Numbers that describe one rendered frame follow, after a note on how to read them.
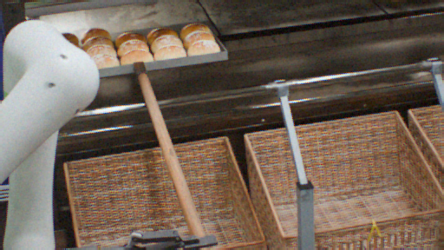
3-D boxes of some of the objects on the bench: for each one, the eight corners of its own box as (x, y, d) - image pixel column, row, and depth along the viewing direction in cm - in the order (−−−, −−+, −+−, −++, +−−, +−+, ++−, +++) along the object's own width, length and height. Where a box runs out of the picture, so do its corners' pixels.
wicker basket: (72, 232, 311) (60, 161, 299) (232, 204, 321) (228, 134, 309) (86, 319, 269) (74, 240, 256) (270, 283, 279) (268, 205, 266)
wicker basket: (244, 202, 322) (240, 132, 310) (396, 177, 331) (398, 108, 319) (282, 282, 279) (279, 204, 267) (453, 250, 288) (459, 174, 276)
